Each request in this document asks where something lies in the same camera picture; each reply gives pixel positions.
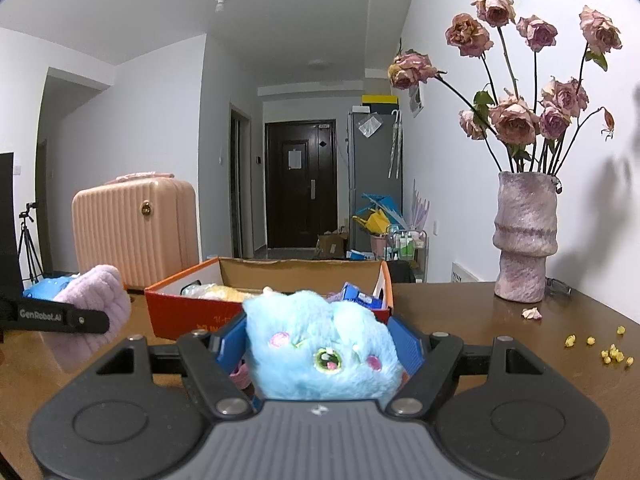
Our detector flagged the orange cardboard box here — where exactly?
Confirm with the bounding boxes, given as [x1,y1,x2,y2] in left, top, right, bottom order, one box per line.
[143,256,395,342]

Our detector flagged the light blue fluffy plush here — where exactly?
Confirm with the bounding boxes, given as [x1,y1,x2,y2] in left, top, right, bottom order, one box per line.
[243,289,404,406]

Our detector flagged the pink textured vase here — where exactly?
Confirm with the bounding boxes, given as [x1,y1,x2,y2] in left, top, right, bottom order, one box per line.
[492,171,558,304]

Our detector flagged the yellow white hamster plush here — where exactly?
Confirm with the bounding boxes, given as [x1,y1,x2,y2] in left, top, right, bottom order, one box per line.
[200,285,254,304]

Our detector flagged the wire storage cart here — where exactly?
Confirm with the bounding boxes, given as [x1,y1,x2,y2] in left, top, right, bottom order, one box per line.
[384,226,430,283]

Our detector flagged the blue handkerchief tissue pack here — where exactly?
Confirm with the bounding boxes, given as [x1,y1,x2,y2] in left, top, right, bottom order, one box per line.
[341,283,385,310]

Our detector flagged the yellow box on refrigerator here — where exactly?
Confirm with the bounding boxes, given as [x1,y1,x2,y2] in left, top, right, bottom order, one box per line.
[361,94,399,106]

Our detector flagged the grey refrigerator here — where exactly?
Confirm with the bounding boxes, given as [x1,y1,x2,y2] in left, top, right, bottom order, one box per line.
[347,112,402,252]

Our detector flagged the brown cardboard box on floor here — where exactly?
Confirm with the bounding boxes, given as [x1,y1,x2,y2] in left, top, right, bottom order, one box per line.
[316,232,348,259]

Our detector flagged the yellow bag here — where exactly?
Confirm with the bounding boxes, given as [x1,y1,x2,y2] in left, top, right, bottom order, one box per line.
[352,209,390,235]

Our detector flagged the dried pink rose bouquet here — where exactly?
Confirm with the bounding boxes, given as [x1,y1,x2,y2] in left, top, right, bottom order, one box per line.
[387,0,615,177]

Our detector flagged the black camera tripod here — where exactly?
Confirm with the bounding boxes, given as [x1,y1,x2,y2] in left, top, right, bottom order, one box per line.
[18,202,43,284]

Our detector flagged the dark wooden entrance door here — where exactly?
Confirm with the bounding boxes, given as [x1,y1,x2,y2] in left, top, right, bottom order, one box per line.
[265,119,337,248]

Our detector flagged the pink ribbed suitcase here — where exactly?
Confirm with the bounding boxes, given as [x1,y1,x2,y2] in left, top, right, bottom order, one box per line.
[72,172,200,289]

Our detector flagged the fallen pink rose petal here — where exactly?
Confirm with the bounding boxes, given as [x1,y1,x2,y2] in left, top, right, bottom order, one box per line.
[522,307,542,321]

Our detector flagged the pink fluffy headband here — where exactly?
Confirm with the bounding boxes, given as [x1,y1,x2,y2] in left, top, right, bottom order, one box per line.
[42,263,134,375]

